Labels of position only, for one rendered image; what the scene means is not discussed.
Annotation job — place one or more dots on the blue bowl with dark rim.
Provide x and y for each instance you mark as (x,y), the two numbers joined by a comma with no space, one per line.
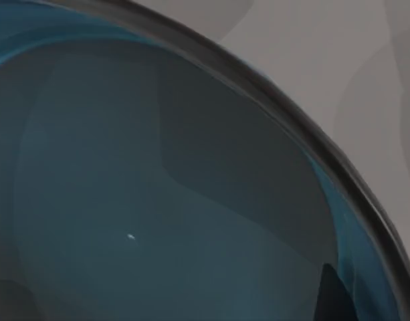
(164,174)

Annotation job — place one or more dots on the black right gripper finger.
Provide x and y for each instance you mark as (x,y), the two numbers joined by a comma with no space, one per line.
(330,296)

